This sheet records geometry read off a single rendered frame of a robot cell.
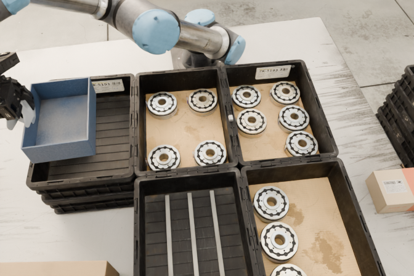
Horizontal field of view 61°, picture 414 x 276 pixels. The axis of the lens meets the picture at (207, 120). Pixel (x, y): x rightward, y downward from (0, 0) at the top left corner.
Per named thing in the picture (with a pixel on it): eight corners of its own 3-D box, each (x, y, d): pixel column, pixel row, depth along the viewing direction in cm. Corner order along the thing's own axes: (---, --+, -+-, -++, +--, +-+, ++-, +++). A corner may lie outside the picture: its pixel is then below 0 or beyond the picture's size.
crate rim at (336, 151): (220, 69, 124) (220, 65, 122) (302, 63, 126) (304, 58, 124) (238, 170, 102) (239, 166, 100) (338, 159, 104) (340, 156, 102)
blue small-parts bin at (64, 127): (40, 100, 95) (30, 82, 90) (96, 93, 97) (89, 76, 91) (32, 164, 84) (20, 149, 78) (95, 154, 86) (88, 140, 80)
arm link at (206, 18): (199, 29, 147) (199, 0, 136) (222, 44, 141) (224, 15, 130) (178, 42, 141) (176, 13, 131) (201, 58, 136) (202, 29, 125)
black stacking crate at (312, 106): (220, 87, 132) (221, 66, 123) (296, 81, 134) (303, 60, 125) (236, 183, 110) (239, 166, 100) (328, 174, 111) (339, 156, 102)
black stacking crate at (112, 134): (58, 101, 128) (47, 81, 119) (139, 95, 130) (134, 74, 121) (42, 204, 106) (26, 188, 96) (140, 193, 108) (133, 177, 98)
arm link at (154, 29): (225, 24, 137) (121, -13, 91) (254, 42, 130) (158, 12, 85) (211, 52, 141) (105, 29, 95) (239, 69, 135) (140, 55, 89)
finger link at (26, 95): (20, 113, 82) (-2, 90, 75) (21, 107, 83) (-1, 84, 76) (40, 109, 82) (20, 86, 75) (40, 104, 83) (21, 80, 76)
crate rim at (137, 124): (135, 77, 122) (135, 72, 121) (220, 70, 124) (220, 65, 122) (135, 180, 100) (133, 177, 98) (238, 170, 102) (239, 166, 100)
